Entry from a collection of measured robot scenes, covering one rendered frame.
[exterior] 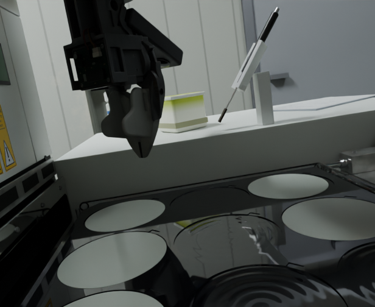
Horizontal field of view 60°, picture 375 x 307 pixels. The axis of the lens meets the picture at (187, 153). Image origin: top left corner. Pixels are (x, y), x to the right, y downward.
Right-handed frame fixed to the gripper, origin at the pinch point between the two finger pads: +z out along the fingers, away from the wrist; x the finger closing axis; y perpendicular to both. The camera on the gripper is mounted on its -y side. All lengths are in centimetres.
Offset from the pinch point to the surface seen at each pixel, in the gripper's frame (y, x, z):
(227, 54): -173, -67, -25
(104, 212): 6.1, -3.6, 7.3
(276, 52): -188, -40, -21
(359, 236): 4.9, 26.1, 7.3
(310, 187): -6.6, 19.6, 7.3
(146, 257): 13.7, 10.0, 7.3
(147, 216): 5.9, 3.6, 7.3
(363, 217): 1.0, 26.0, 7.3
